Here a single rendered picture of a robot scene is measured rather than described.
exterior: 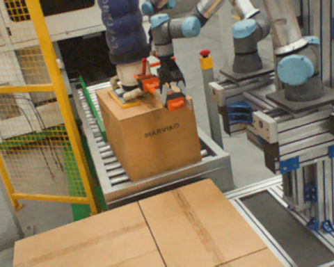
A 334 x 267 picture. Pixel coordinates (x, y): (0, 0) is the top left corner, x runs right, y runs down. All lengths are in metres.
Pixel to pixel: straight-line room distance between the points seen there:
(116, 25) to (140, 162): 0.70
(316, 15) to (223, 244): 1.00
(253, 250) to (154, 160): 0.75
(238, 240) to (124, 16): 1.20
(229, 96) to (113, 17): 0.71
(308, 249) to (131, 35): 1.38
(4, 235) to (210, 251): 1.68
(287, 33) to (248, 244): 0.82
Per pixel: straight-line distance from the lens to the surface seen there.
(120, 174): 2.42
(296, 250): 2.22
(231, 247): 1.73
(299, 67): 1.50
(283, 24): 1.50
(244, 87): 2.11
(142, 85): 2.03
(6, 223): 2.99
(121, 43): 2.16
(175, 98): 1.71
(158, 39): 1.66
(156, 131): 2.10
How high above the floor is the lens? 1.68
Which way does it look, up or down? 24 degrees down
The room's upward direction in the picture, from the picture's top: 11 degrees counter-clockwise
